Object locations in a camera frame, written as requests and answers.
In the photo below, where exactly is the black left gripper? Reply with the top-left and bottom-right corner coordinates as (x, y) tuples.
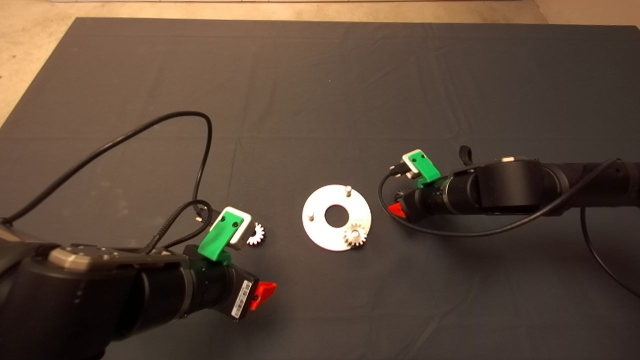
(182, 243), (278, 323)

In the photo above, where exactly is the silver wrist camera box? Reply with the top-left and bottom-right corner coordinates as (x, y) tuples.
(402, 148), (426, 180)
(220, 205), (253, 247)

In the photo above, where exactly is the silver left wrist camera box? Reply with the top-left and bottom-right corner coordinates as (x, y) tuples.
(220, 205), (253, 247)

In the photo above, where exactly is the dark grey table cloth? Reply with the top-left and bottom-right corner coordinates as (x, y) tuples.
(0, 17), (640, 360)

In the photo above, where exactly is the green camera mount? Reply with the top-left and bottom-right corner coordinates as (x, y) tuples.
(197, 210), (245, 264)
(404, 151), (442, 189)

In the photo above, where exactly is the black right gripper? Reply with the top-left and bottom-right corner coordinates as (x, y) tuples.
(388, 172), (454, 221)

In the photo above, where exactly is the thin black hanging cable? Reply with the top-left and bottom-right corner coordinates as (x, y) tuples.
(579, 205), (640, 301)

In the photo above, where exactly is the green right camera mount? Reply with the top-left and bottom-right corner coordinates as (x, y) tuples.
(404, 151), (442, 189)

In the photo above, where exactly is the green left camera mount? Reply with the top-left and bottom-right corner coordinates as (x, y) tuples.
(197, 210), (245, 264)

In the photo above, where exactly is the round metal carrier plate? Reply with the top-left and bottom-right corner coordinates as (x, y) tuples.
(302, 184), (373, 252)

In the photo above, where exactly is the braided black left cable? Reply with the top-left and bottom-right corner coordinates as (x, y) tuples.
(144, 198), (214, 254)

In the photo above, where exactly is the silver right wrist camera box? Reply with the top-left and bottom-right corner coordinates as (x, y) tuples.
(402, 148), (426, 180)

